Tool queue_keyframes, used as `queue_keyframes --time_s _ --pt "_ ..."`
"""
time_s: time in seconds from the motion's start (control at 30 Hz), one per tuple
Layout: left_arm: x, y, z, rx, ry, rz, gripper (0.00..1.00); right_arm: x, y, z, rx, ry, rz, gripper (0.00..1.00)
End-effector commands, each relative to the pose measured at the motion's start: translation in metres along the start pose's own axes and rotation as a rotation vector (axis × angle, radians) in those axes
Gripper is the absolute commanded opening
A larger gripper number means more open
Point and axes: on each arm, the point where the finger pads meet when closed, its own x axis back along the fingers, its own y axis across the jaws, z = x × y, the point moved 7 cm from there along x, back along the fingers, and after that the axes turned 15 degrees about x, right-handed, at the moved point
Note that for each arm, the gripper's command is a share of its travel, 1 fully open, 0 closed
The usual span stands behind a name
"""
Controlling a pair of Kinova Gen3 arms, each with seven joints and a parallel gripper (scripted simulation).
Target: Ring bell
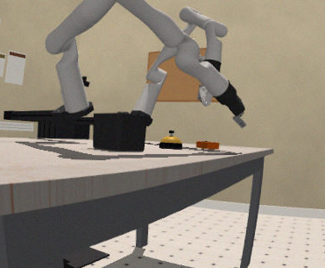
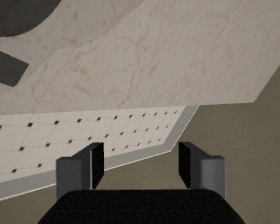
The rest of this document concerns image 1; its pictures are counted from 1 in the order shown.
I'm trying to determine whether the orange handheld multimeter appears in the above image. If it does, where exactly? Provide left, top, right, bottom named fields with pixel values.
left=196, top=141, right=219, bottom=149

